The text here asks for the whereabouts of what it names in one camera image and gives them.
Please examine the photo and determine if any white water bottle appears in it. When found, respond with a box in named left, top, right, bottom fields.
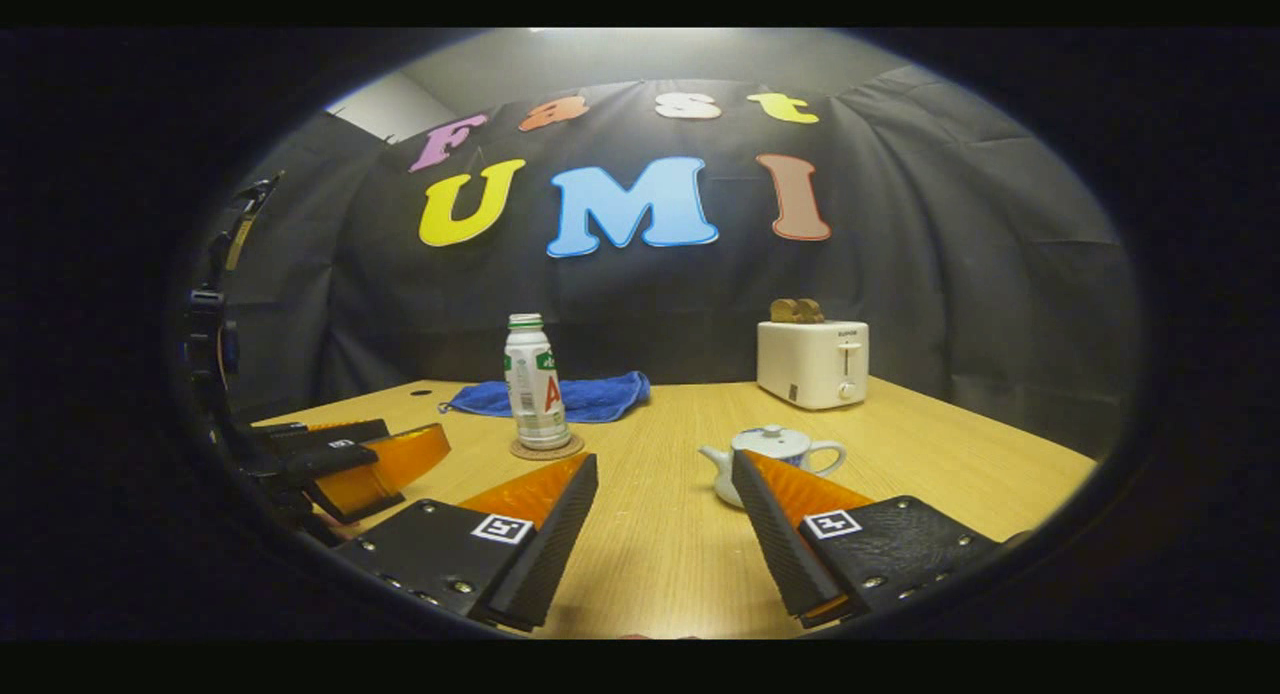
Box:
left=502, top=313, right=574, bottom=452

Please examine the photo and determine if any white toaster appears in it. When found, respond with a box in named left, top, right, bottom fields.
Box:
left=755, top=318, right=871, bottom=412

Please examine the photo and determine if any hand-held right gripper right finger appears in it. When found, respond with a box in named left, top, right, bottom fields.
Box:
left=729, top=449, right=1003, bottom=631

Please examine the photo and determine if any round coaster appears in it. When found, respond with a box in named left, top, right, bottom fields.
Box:
left=509, top=431, right=587, bottom=463

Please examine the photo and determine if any blue towel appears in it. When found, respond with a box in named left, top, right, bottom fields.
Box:
left=439, top=370, right=652, bottom=424

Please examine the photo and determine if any white blue teacup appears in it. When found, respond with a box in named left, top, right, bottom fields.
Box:
left=697, top=423, right=849, bottom=511

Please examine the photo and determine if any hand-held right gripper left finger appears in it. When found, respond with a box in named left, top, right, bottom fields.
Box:
left=333, top=451, right=600, bottom=634

